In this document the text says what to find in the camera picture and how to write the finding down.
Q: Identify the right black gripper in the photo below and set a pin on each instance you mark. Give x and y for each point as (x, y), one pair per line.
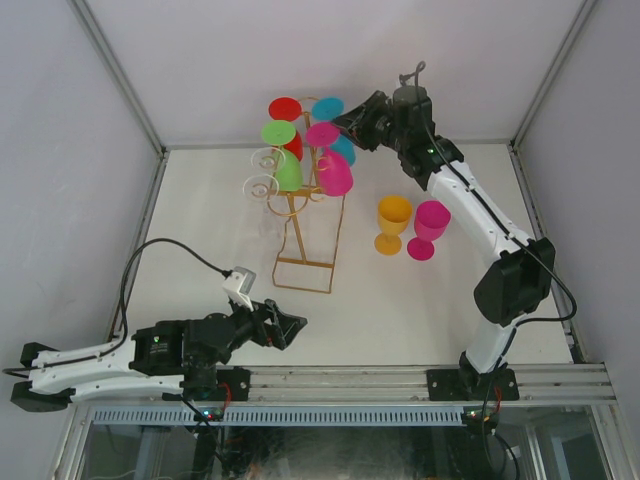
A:
(356, 123)

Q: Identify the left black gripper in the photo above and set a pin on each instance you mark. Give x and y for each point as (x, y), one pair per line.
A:
(286, 325)

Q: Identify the magenta wine glass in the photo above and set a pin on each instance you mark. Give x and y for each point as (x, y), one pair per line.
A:
(430, 222)
(335, 157)

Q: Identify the orange plastic wine glass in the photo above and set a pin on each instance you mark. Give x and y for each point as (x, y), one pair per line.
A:
(394, 213)

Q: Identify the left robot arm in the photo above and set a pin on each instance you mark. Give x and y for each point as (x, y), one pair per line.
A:
(173, 360)

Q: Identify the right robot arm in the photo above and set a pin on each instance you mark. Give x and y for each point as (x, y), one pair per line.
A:
(519, 268)

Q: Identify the cyan plastic wine glass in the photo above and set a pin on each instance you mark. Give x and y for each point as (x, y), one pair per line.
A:
(326, 110)

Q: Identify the red plastic wine glass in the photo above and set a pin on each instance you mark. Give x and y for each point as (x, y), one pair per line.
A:
(288, 109)

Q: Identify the green plastic wine glass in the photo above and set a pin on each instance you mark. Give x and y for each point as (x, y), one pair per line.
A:
(282, 136)

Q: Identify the rear clear wine glass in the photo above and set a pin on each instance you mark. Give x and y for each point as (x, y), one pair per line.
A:
(269, 159)

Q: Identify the clear wine glass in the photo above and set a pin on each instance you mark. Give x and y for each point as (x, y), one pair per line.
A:
(262, 188)
(269, 159)

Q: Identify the front clear wine glass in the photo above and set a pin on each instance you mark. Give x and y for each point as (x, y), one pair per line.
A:
(262, 188)

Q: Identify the left green led board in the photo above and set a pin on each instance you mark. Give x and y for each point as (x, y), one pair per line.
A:
(210, 415)

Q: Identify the green led board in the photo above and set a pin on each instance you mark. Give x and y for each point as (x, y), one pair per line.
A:
(210, 415)
(480, 422)

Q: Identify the right green led board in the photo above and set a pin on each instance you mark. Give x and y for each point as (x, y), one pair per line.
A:
(480, 422)

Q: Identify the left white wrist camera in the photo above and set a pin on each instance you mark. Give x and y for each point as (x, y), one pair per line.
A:
(237, 287)

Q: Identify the gold wire glass rack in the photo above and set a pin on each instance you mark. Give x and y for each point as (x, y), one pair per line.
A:
(312, 221)

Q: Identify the left black base bracket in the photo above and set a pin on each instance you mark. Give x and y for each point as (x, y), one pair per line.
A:
(220, 384)

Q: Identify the black base bracket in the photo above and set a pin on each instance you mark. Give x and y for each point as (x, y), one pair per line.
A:
(220, 384)
(457, 384)

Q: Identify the right black base bracket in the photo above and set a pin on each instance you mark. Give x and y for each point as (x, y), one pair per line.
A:
(457, 384)

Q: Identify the blue slotted cable duct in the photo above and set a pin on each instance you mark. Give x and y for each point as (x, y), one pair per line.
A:
(285, 416)

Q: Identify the right aluminium frame post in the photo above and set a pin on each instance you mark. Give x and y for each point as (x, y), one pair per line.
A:
(567, 45)

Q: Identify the aluminium frame post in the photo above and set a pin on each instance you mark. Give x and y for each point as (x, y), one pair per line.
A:
(106, 54)
(567, 45)

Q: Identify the left aluminium frame post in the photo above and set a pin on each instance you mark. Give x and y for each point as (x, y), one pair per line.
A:
(106, 54)

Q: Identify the aluminium front rail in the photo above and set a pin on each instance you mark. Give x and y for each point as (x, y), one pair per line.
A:
(539, 385)

